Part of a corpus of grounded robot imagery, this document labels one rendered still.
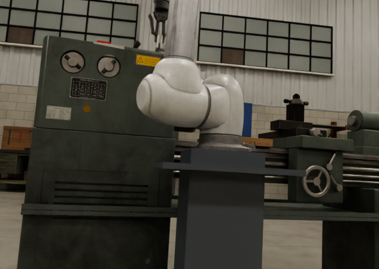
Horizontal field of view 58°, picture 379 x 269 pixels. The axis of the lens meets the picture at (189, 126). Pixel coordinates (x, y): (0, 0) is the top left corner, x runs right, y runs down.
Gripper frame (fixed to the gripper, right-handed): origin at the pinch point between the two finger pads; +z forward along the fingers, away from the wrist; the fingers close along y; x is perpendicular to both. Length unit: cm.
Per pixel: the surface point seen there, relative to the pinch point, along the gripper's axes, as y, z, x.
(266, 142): 58, 46, -6
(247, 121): 53, 34, 8
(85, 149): -30, 56, -14
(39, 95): -50, 35, -14
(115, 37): -7, -245, 676
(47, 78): -48, 28, -14
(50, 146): -44, 56, -14
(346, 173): 109, 59, -2
